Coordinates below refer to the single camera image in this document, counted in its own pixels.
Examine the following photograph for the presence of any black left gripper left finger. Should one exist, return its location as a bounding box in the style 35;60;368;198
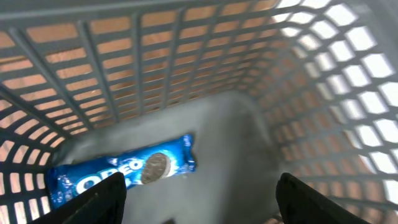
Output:
32;172;126;224

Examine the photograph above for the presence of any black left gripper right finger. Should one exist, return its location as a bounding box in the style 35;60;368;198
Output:
275;172;369;224

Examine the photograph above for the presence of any blue Oreo cookie pack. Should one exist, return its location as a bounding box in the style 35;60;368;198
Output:
45;134;196;208

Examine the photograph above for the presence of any grey plastic mesh basket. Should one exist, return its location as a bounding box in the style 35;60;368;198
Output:
1;0;397;223

